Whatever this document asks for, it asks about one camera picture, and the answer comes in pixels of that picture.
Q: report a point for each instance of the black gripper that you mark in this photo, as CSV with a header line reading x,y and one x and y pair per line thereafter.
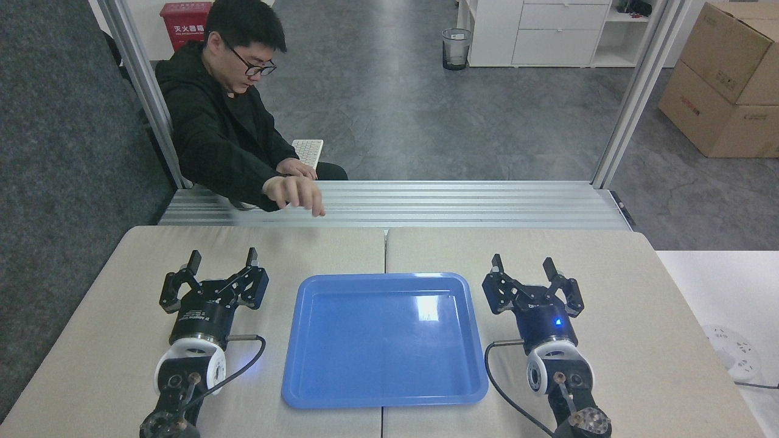
x,y
544,322
204,313

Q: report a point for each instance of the blue plastic tray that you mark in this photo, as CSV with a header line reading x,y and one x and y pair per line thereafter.
x,y
383,347

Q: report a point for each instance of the person's right hand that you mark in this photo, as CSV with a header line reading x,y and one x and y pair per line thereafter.
x,y
295,191

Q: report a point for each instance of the person's left hand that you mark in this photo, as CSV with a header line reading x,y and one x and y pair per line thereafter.
x,y
295,168

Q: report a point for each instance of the person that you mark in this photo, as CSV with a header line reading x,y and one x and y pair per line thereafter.
x,y
213,134

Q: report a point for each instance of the white keyboard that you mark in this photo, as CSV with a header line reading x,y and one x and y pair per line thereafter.
x,y
309,150

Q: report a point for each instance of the white side table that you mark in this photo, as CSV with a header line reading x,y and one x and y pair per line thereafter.
x,y
724,286

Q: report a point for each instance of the white round power strip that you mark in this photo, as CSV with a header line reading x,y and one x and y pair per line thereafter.
x,y
733,353

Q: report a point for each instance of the large cardboard box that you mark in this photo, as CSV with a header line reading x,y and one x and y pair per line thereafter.
x,y
712,121

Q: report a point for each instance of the grey waste bin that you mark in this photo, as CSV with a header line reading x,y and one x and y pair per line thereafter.
x,y
456,48

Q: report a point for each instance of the white drawer cabinet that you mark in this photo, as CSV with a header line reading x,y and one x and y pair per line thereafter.
x,y
548,33

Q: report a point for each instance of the red fire equipment box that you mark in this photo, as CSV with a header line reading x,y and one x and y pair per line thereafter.
x,y
185,24

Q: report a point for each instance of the small cardboard box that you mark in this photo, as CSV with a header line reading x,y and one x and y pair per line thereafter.
x,y
739,48

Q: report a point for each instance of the silver aluminium rail bed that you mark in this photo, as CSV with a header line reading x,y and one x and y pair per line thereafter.
x,y
456,204

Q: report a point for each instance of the black rail end bracket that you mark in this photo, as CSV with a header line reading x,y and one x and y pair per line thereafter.
x,y
624,210

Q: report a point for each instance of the silver aluminium post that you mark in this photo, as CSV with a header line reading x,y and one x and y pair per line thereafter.
x,y
639,91
146,91

